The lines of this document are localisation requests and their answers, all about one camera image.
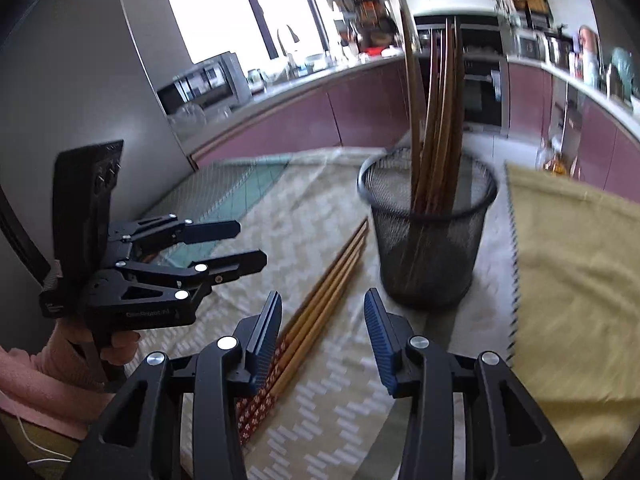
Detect patterned beige tablecloth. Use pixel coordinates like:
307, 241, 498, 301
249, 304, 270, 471
135, 147, 521, 480

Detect black built-in oven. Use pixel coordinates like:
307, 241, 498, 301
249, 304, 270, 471
460, 52, 506, 131

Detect white cable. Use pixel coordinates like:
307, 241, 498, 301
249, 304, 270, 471
10, 415, 76, 466

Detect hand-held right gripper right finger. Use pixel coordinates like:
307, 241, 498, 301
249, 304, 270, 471
363, 287, 583, 480

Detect chrome kitchen faucet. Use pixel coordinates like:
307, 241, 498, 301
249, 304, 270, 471
276, 23, 301, 68

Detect pink kitchen base cabinets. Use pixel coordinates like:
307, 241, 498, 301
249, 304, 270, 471
507, 60, 640, 206
192, 55, 416, 168

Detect clear plastic bag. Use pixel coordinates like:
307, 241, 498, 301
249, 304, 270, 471
167, 102, 236, 136

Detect person's left hand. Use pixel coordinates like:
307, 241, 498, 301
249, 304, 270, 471
52, 324, 142, 387

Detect yellow cooking oil bottle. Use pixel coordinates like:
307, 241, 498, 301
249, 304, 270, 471
537, 140, 568, 176

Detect floral-tipped wooden chopstick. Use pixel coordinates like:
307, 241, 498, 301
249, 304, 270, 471
240, 242, 365, 445
235, 216, 369, 411
237, 230, 368, 431
250, 255, 362, 441

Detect stainless steel pot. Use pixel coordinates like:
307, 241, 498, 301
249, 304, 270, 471
545, 35, 573, 66

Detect black wall rack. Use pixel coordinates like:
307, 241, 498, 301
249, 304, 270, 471
492, 0, 553, 28

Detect person's left forearm pink sleeve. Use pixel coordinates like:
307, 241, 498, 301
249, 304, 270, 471
0, 342, 108, 441

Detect teal bag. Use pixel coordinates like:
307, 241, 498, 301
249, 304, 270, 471
607, 47, 636, 98

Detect kitchen window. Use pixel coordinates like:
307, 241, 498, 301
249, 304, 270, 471
155, 0, 346, 66

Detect silver rice cooker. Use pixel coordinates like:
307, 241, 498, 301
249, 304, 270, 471
515, 30, 543, 58

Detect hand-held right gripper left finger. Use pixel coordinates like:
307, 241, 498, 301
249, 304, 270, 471
62, 290, 283, 480

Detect bunch of wooden chopsticks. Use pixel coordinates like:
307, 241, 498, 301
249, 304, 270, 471
400, 0, 466, 301

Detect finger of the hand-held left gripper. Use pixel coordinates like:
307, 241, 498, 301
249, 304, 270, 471
131, 214, 242, 248
135, 249, 268, 306

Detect black mesh utensil holder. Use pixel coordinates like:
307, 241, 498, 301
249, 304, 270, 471
357, 146, 500, 310

